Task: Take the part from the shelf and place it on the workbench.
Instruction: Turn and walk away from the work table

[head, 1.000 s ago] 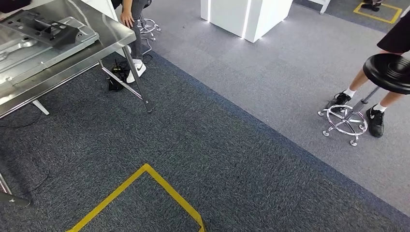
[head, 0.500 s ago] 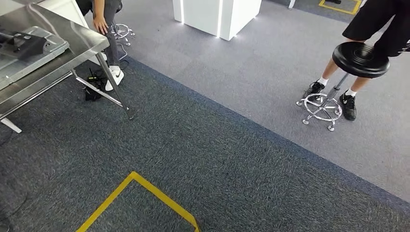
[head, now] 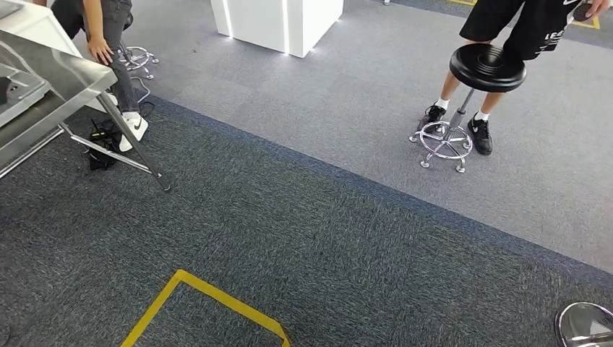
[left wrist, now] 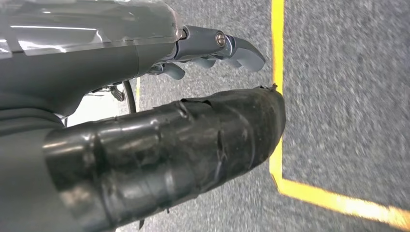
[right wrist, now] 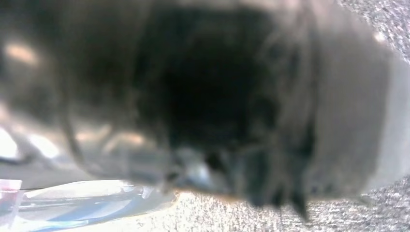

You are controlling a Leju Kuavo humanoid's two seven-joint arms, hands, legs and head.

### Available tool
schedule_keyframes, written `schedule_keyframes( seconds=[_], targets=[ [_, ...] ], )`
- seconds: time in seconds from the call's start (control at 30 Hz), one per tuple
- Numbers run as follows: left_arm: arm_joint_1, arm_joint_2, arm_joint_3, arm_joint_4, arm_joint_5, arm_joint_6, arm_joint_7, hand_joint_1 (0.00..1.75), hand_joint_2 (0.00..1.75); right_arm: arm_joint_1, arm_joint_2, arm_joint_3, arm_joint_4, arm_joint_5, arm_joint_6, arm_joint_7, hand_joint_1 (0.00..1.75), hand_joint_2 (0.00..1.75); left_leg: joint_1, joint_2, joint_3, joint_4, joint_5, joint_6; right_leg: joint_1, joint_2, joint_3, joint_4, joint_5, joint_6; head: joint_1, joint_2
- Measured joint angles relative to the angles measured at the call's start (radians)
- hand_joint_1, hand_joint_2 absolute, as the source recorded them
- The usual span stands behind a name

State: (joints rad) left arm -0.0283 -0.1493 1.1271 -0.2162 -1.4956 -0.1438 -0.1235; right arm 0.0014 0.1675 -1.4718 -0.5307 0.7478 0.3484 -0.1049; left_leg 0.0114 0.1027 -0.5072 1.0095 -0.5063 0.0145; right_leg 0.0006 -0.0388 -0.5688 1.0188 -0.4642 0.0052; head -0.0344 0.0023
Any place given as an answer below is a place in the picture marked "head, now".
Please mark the black handheld device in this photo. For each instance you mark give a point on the black handheld device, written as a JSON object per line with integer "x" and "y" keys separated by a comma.
{"x": 582, "y": 13}

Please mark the chrome stanchion post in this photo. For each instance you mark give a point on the chrome stanchion post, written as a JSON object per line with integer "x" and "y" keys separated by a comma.
{"x": 582, "y": 323}

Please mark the person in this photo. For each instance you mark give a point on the person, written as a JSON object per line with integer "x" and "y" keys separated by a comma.
{"x": 527, "y": 19}
{"x": 119, "y": 28}

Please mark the person's left forearm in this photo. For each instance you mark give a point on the person's left forearm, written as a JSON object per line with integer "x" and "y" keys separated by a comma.
{"x": 92, "y": 19}

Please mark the white lit display pedestal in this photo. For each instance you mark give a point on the white lit display pedestal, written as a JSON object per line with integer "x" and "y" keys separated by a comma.
{"x": 258, "y": 21}

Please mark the chrome base stool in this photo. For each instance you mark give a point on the chrome base stool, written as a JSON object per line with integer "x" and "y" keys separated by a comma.
{"x": 154, "y": 61}

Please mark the stainless steel workbench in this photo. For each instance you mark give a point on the stainless steel workbench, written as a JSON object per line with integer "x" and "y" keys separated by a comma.
{"x": 57, "y": 72}

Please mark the black round stool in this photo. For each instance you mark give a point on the black round stool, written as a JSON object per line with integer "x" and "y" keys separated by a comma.
{"x": 486, "y": 67}

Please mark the person's left hand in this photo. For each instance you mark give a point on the person's left hand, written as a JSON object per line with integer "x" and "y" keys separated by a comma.
{"x": 601, "y": 6}
{"x": 99, "y": 49}

